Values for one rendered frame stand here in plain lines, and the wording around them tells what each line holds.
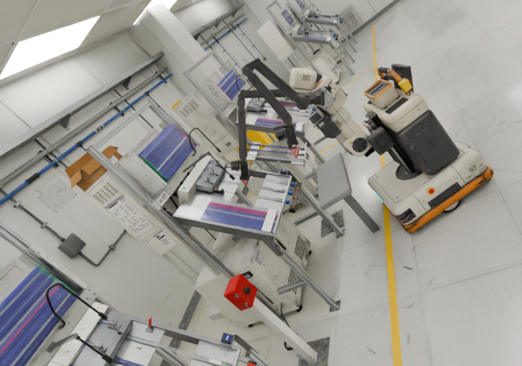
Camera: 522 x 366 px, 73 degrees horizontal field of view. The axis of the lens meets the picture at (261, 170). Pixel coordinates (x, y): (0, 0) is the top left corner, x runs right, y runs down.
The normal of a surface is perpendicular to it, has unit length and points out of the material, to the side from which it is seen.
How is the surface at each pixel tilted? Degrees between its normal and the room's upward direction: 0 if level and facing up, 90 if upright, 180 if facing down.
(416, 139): 90
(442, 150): 90
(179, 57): 90
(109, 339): 47
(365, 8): 90
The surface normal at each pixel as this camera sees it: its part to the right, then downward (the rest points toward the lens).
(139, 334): 0.07, -0.81
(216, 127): -0.24, 0.54
